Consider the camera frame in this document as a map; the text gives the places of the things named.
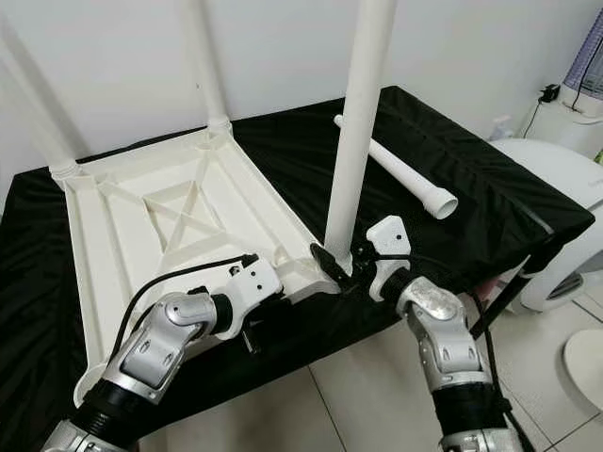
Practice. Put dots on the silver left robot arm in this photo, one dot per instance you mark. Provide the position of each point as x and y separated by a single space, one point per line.
165 344

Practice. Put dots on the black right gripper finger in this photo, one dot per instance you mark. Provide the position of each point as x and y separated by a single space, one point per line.
328 262

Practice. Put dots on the white plastic floor object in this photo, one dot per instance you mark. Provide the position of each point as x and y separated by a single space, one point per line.
556 198

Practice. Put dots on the black wall plug adapter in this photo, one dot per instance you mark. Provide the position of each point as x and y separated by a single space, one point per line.
548 93

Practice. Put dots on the white plastic table leg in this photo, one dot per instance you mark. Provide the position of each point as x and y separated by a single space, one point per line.
42 122
207 75
358 122
419 184

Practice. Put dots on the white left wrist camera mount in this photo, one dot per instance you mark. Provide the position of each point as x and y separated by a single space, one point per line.
254 282

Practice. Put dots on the pink stool seat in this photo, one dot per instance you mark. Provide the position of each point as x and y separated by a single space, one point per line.
487 285

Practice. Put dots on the white plastic table top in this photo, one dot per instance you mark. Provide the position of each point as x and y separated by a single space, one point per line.
122 240

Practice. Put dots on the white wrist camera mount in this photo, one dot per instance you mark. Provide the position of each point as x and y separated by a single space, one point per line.
388 235
254 282

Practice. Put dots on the white side cabinet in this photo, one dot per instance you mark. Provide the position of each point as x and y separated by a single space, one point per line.
565 122

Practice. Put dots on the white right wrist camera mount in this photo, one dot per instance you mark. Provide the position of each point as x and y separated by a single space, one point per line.
388 235

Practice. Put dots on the white round flat floor disc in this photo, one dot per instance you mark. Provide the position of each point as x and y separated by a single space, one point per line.
586 369

